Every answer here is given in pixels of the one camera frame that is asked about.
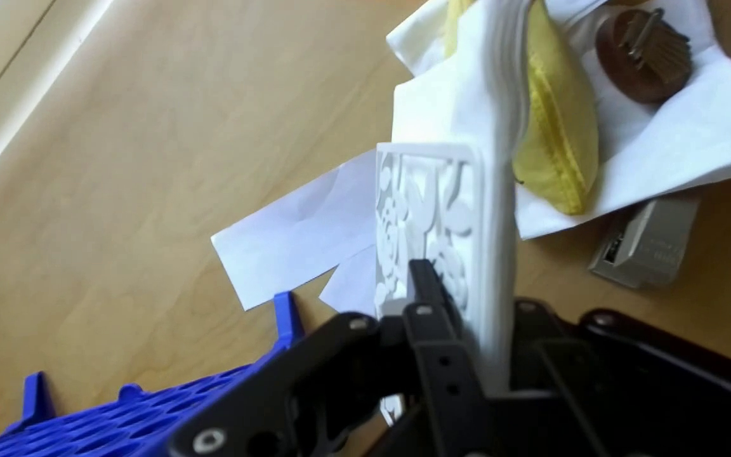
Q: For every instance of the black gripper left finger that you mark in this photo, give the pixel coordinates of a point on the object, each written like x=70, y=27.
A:
x=443, y=365

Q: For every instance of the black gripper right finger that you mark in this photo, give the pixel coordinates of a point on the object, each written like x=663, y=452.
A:
x=635, y=398

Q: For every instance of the white paper napkin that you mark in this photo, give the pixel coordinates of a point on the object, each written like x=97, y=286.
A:
x=686, y=144

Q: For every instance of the small grey box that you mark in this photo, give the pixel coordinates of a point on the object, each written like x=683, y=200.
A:
x=645, y=245

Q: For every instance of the white paper sheet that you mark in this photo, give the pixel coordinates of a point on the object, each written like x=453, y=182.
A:
x=297, y=230

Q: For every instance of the yellow banana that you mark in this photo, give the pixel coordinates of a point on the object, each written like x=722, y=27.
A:
x=560, y=129

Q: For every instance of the blue connect four grid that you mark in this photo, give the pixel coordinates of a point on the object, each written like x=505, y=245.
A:
x=129, y=423

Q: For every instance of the brown round object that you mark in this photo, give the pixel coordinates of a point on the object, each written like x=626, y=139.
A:
x=635, y=60

